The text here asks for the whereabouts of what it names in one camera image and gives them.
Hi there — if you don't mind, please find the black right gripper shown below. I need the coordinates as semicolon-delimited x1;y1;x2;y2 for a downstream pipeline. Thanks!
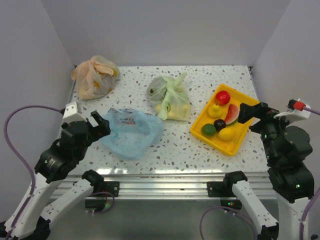
238;101;299;163

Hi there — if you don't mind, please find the pink red peach slice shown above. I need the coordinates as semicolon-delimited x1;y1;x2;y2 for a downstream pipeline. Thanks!
224;103;240;126

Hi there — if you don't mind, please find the small yellow fruit piece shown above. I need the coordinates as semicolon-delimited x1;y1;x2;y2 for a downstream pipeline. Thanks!
218;127;236;141

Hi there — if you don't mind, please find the dark purple plum fruit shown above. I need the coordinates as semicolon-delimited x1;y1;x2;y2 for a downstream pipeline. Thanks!
213;119;227;132

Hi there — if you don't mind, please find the light blue plastic bag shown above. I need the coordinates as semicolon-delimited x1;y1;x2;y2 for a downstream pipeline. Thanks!
99;108;164;160

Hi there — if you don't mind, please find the red fruit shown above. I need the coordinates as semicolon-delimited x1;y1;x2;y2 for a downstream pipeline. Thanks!
215;90;231;106

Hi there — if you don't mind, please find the green fruit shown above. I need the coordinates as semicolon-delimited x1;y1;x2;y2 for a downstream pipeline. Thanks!
201;123;217;137

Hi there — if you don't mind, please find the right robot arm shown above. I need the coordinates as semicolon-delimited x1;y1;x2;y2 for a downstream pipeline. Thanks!
222;102;320;240

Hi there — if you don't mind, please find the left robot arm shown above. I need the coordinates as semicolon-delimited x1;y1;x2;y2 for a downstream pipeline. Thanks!
0;111;111;240

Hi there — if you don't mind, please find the orange plastic bag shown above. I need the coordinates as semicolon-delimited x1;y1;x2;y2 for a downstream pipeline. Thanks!
71;55;120;100

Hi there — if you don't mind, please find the green avocado plastic bag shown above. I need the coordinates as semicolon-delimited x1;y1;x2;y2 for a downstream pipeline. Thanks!
146;72;191;121

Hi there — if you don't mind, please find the yellow plastic tray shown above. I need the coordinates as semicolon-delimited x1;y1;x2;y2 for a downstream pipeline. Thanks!
190;84;259;156

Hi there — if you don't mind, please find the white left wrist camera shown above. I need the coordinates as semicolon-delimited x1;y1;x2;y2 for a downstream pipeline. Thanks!
62;101;85;124

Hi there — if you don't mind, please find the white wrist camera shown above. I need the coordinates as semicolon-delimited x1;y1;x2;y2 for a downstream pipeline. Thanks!
62;101;85;124
273;98;311;124

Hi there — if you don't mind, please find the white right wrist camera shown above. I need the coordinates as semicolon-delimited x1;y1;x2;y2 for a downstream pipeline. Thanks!
273;98;311;124

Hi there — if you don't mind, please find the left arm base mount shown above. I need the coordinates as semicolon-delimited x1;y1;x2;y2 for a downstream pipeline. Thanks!
81;169;120;215

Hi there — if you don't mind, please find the aluminium table edge rail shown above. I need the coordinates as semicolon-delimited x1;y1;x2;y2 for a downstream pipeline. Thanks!
50;172;276;200

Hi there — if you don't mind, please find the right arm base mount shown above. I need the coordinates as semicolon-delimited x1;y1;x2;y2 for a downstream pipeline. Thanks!
206;171;253;215

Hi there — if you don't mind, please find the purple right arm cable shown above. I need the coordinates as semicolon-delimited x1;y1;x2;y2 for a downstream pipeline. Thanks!
199;104;320;240

